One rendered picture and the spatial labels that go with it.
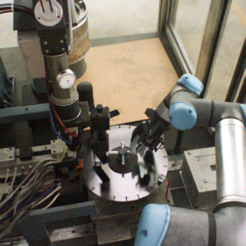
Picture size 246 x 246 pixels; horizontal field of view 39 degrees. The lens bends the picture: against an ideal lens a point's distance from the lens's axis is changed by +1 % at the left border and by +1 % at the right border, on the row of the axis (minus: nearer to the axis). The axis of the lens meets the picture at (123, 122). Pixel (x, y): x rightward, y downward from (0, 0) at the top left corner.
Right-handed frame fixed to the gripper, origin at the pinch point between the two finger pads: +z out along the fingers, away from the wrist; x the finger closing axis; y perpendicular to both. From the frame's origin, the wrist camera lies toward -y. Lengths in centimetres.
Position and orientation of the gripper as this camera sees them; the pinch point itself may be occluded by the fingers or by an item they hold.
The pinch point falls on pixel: (133, 150)
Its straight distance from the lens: 124.8
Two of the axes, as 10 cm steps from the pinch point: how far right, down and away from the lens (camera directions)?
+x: 8.6, 4.1, 3.0
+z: -5.0, 6.8, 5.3
